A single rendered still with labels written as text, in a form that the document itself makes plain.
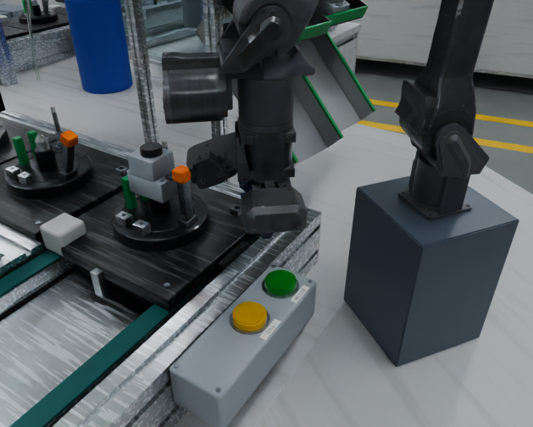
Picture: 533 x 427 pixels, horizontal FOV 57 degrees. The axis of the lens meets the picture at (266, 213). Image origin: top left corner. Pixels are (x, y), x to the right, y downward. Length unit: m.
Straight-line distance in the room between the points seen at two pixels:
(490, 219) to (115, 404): 0.46
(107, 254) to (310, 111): 0.44
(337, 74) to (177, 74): 0.60
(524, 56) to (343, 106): 3.54
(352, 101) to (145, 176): 0.51
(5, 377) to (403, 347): 0.48
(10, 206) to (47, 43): 1.21
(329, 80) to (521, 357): 0.61
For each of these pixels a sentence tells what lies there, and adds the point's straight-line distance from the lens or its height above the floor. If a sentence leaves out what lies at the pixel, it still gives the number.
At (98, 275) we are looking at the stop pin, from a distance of 0.68.
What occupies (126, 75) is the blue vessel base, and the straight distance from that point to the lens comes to 1.64.
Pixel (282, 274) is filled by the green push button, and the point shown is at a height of 0.97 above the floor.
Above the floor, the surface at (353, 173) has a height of 0.86.
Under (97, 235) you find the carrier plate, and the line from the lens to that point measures 0.74.
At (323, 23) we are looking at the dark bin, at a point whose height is 1.21.
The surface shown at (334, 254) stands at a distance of 0.85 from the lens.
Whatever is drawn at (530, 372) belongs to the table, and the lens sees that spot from 0.75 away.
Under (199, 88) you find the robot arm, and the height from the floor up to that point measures 1.23.
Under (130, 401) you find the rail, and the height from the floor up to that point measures 0.96.
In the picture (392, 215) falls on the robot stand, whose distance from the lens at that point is 0.60.
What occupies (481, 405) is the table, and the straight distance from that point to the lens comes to 0.69.
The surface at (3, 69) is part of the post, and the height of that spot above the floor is 0.91.
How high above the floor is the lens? 1.38
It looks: 33 degrees down
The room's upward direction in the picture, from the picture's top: straight up
